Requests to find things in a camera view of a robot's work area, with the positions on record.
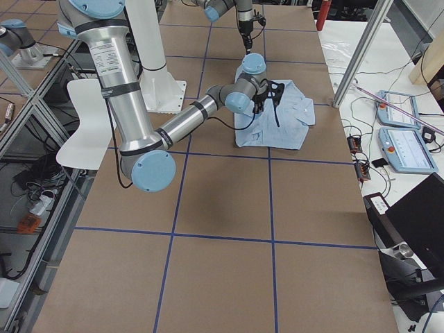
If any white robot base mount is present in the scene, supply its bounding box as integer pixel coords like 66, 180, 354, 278
126, 0, 187, 114

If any white plastic chair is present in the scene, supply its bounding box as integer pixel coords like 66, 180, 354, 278
56, 78, 116, 170

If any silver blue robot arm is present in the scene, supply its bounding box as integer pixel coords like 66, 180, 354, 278
191, 0, 266, 54
58, 1, 284, 193

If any red cylinder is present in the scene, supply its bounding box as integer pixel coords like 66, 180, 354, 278
316, 0, 332, 31

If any orange device on floor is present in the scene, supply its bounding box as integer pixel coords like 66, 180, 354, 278
17, 213, 42, 234

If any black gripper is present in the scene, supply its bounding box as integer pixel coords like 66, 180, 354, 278
253, 79, 285, 128
237, 10, 266, 55

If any grey aluminium frame post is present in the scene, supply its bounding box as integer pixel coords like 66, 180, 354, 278
332, 0, 393, 108

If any black laptop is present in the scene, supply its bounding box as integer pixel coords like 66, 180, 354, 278
364, 173, 443, 277

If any clear plastic bag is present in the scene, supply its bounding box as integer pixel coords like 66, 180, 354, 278
321, 41, 352, 69

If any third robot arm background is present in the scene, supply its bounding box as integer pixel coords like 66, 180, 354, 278
1, 19, 59, 69

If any blue teach pendant tablet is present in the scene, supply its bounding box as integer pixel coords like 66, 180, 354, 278
375, 89, 422, 130

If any light blue button shirt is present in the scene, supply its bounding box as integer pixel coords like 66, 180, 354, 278
234, 80, 316, 149

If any white power strip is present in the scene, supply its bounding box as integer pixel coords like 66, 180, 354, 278
29, 191, 56, 216

